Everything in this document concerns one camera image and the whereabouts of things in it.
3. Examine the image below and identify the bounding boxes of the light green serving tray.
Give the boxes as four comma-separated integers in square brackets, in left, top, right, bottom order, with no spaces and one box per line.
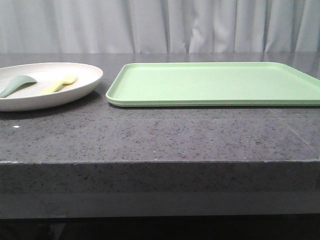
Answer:
[106,62,320,107]

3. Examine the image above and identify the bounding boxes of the beige round plate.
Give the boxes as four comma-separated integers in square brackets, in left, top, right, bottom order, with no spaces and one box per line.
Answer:
[0,62,103,112]

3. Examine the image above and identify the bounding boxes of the white pleated curtain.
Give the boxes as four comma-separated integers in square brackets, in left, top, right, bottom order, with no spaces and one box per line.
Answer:
[0,0,320,54]

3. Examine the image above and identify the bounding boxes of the green plastic spoon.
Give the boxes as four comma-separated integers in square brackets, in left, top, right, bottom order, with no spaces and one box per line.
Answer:
[0,75,37,98]

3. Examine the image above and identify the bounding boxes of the yellow plastic fork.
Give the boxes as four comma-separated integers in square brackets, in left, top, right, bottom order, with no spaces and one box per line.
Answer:
[39,74,78,95]

